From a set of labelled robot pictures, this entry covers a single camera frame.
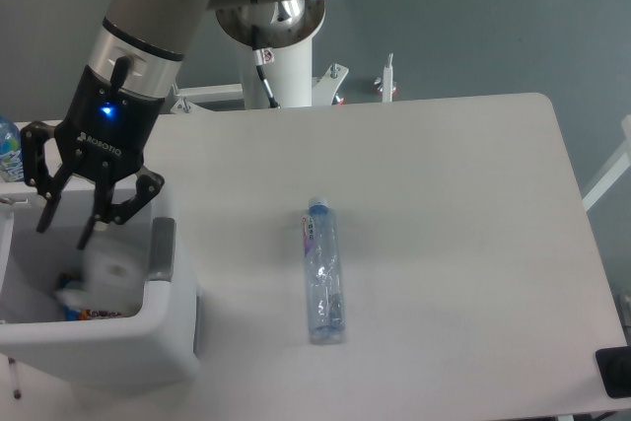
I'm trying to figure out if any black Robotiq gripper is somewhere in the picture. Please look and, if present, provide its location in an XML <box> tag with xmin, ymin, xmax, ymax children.
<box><xmin>20</xmin><ymin>67</ymin><xmax>165</xmax><ymax>249</ymax></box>

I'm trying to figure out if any white paper wrapper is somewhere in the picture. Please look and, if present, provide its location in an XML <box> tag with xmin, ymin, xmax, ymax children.
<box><xmin>54</xmin><ymin>237</ymin><xmax>148</xmax><ymax>316</ymax></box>

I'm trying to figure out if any clear plastic bottle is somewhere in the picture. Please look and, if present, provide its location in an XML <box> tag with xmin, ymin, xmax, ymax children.
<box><xmin>302</xmin><ymin>197</ymin><xmax>346</xmax><ymax>345</ymax></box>

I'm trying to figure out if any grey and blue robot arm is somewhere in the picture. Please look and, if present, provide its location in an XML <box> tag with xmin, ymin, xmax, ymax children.
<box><xmin>21</xmin><ymin>0</ymin><xmax>325</xmax><ymax>247</ymax></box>

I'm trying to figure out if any white plastic trash can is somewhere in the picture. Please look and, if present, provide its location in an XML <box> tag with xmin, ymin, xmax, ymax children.
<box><xmin>1</xmin><ymin>180</ymin><xmax>201</xmax><ymax>386</ymax></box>

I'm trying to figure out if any thin pen under trash can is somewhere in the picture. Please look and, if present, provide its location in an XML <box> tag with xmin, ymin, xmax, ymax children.
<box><xmin>8</xmin><ymin>357</ymin><xmax>22</xmax><ymax>400</ymax></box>

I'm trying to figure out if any blue labelled water bottle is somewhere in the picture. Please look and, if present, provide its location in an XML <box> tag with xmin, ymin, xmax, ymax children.
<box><xmin>1</xmin><ymin>116</ymin><xmax>24</xmax><ymax>182</ymax></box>

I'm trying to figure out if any blue snack packet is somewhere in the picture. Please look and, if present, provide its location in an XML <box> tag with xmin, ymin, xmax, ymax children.
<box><xmin>54</xmin><ymin>272</ymin><xmax>143</xmax><ymax>321</ymax></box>

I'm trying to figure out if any black device at table corner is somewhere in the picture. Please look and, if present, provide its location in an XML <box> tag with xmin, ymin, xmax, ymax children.
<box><xmin>596</xmin><ymin>346</ymin><xmax>631</xmax><ymax>399</ymax></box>

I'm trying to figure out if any white pedestal foot left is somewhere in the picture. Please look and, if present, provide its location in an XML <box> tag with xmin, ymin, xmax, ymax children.
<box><xmin>170</xmin><ymin>82</ymin><xmax>244</xmax><ymax>114</ymax></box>

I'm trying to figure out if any white pedestal foot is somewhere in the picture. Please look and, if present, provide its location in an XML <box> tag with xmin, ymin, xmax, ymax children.
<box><xmin>374</xmin><ymin>52</ymin><xmax>397</xmax><ymax>103</ymax></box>
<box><xmin>312</xmin><ymin>63</ymin><xmax>349</xmax><ymax>106</ymax></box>
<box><xmin>170</xmin><ymin>82</ymin><xmax>244</xmax><ymax>114</ymax></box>

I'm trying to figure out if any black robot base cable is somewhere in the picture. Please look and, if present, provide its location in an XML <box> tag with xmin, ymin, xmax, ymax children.
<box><xmin>249</xmin><ymin>24</ymin><xmax>282</xmax><ymax>109</ymax></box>

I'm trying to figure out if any white pedestal foot middle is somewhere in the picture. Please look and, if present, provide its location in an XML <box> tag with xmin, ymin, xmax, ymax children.
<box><xmin>312</xmin><ymin>63</ymin><xmax>349</xmax><ymax>106</ymax></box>

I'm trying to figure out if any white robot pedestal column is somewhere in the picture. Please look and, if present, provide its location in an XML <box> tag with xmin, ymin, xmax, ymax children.
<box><xmin>216</xmin><ymin>0</ymin><xmax>325</xmax><ymax>109</ymax></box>

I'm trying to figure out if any white pedestal foot right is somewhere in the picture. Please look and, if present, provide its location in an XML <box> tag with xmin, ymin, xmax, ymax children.
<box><xmin>374</xmin><ymin>52</ymin><xmax>397</xmax><ymax>103</ymax></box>

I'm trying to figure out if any white frame leg right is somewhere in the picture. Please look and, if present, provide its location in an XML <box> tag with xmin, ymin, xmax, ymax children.
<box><xmin>582</xmin><ymin>115</ymin><xmax>630</xmax><ymax>212</ymax></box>

